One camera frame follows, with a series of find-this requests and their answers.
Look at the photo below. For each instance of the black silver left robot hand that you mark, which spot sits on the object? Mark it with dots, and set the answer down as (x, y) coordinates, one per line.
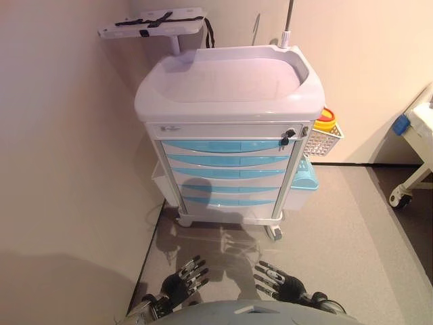
(179, 284)

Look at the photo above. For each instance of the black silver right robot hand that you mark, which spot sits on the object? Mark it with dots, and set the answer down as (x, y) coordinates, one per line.
(291, 287)

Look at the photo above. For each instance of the grey robot torso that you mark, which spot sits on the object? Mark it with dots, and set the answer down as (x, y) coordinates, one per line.
(243, 315)

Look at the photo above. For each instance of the white side bin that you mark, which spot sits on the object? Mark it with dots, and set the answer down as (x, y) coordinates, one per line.
(159, 183)

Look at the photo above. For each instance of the waste bin with blue lid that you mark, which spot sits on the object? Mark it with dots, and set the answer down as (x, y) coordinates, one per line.
(302, 183)

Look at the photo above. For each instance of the bed caster wheel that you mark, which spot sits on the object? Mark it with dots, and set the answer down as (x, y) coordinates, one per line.
(400, 200)

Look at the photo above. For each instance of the white perforated side basket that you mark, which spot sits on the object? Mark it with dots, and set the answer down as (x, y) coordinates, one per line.
(321, 142)

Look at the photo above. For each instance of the cart lock keys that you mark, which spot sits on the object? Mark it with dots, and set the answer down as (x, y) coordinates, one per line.
(285, 137)

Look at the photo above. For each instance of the yellow sharps container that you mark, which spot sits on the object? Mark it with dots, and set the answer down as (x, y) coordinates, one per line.
(326, 118)

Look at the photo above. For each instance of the blue bed clip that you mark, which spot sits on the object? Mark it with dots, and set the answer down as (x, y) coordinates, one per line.
(401, 125)

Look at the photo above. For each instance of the white hospital bed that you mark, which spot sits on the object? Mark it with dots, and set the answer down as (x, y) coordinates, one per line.
(421, 135)

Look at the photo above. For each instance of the white medical cart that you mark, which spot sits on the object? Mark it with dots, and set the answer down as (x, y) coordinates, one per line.
(230, 81)

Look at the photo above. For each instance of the white side shelf board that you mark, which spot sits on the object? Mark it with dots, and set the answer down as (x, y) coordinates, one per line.
(162, 28)

